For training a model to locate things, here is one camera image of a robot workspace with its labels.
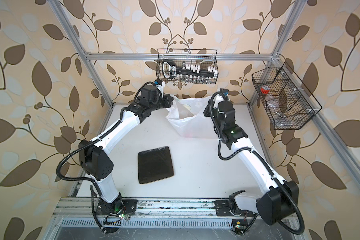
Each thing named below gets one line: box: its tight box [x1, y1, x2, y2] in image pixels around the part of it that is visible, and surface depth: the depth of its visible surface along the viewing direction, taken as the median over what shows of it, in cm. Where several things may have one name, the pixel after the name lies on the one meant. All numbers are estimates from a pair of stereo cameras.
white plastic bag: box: [165, 95, 216, 138], surface depth 87 cm
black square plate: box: [137, 146, 174, 184], surface depth 90 cm
